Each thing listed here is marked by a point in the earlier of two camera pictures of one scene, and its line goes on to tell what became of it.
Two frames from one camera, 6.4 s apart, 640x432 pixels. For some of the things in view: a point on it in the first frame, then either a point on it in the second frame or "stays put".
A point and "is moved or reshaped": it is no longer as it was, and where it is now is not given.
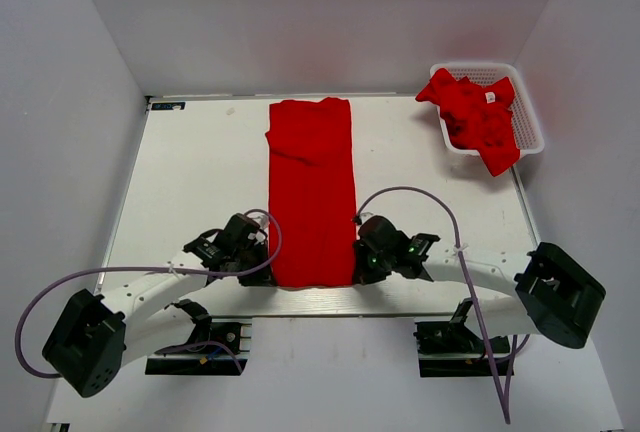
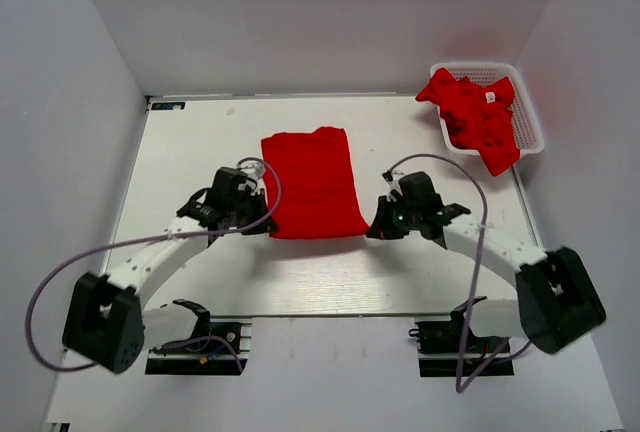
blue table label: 168,105 stays put
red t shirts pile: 478,116 stays put
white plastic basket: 526,124 stays put
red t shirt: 312,192 is moved or reshaped
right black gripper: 363,274 -> 382,227
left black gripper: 259,278 -> 264,222
